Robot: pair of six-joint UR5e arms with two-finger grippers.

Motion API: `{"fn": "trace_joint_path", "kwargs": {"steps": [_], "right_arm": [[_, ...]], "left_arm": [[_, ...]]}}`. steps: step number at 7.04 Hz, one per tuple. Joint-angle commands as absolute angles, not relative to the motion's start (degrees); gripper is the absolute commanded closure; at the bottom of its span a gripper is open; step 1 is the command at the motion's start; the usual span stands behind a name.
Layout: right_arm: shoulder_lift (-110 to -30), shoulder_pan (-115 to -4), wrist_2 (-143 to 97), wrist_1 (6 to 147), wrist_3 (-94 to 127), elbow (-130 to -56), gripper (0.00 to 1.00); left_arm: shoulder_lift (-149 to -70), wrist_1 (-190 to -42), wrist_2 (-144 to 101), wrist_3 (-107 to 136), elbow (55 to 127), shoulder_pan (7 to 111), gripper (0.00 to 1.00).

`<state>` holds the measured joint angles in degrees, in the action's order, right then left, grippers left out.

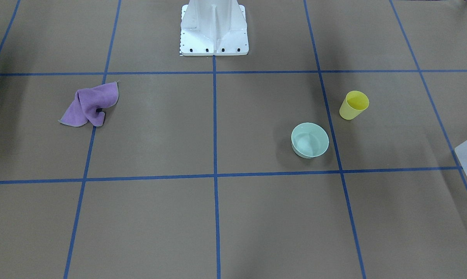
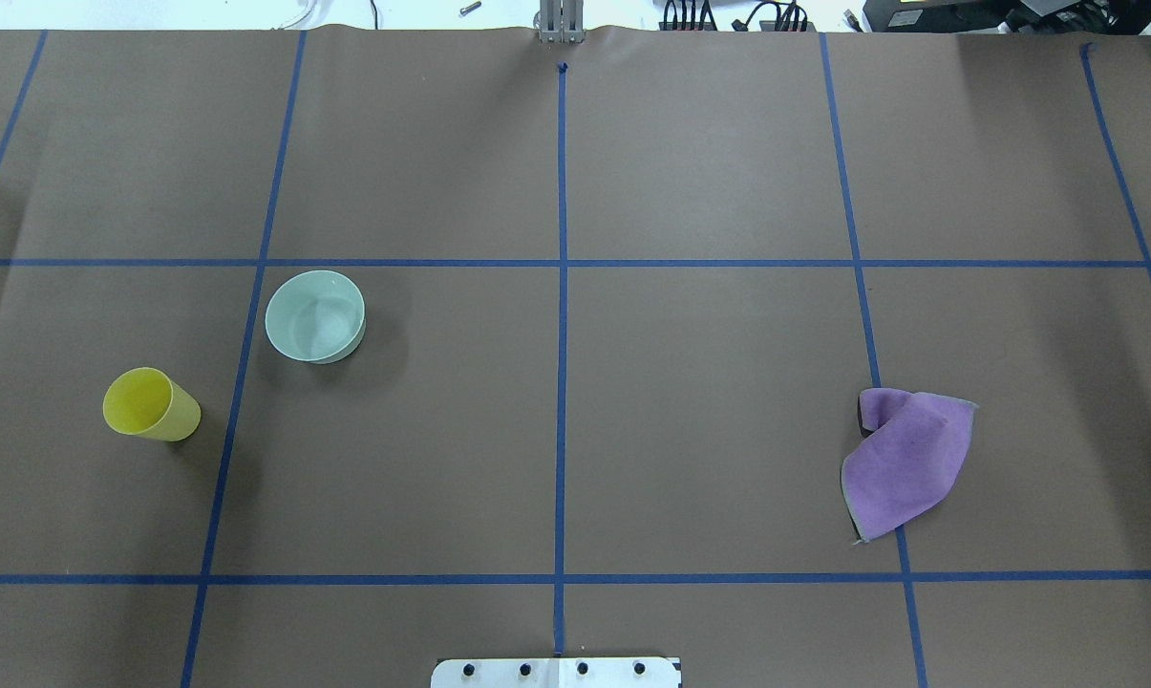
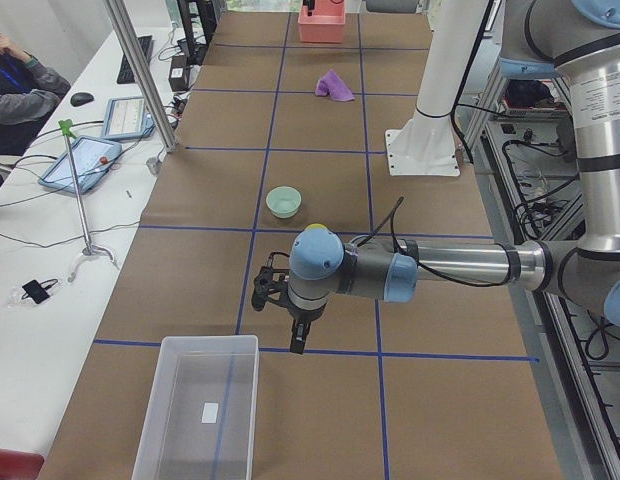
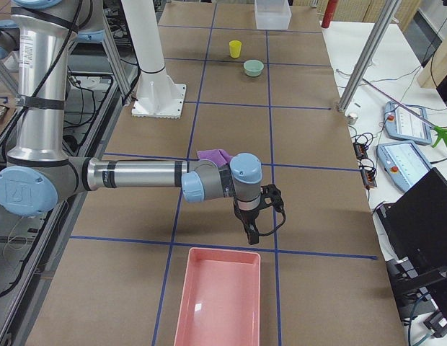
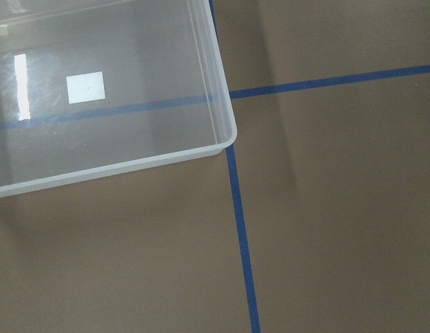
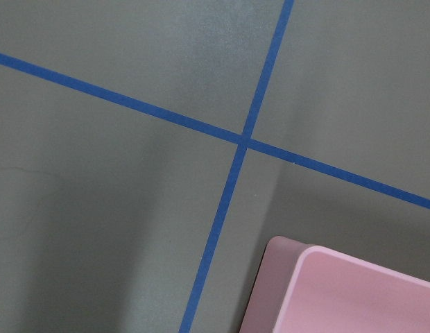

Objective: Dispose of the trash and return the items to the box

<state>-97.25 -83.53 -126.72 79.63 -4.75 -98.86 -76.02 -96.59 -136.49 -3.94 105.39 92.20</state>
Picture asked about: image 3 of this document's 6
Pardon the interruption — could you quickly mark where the seated person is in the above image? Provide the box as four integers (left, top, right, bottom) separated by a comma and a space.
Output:
0, 32, 71, 156

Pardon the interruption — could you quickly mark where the red object at corner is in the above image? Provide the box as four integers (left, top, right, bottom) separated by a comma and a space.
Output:
0, 448, 45, 480

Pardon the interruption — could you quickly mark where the black power adapter box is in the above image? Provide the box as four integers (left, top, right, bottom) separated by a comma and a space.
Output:
168, 55, 191, 92

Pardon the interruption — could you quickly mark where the blue teach pendant far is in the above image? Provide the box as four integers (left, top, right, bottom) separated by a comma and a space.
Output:
101, 96, 154, 141

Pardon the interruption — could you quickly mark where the metal stand with green clip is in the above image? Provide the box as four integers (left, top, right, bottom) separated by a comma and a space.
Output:
59, 119, 119, 283

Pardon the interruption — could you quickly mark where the pink plastic bin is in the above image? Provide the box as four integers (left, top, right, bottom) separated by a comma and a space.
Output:
297, 0, 346, 44

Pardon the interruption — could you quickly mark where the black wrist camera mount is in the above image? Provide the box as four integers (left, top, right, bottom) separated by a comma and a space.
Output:
251, 251, 290, 312

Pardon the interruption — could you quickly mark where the purple cloth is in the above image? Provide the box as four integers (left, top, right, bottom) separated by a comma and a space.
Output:
314, 69, 355, 102

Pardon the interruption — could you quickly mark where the black keyboard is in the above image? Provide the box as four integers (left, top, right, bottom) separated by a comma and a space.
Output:
116, 34, 155, 85

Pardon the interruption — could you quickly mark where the mint green bowl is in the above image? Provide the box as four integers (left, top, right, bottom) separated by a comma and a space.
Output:
266, 186, 302, 219

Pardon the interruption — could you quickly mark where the black small device with strap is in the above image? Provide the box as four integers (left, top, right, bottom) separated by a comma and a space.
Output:
21, 278, 59, 304

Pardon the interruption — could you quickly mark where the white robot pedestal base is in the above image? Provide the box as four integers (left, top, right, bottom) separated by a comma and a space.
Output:
385, 0, 492, 177

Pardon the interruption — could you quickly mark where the yellow plastic cup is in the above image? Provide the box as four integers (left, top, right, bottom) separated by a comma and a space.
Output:
304, 223, 327, 231

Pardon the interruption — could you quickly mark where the blue teach pendant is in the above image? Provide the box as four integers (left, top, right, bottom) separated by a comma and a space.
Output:
101, 96, 154, 141
38, 136, 123, 194

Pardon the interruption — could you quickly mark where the blue teach pendant near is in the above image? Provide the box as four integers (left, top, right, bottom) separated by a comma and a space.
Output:
38, 136, 123, 194

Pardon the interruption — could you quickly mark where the clear plastic storage box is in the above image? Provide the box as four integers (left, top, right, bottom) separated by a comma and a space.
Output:
132, 335, 259, 480

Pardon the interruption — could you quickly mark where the black computer mouse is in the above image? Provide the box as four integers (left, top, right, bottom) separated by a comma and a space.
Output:
70, 92, 94, 107

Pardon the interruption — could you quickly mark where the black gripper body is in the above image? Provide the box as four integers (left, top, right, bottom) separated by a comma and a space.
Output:
288, 304, 324, 325

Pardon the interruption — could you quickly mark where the aluminium frame post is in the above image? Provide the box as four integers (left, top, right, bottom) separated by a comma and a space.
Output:
104, 0, 177, 154

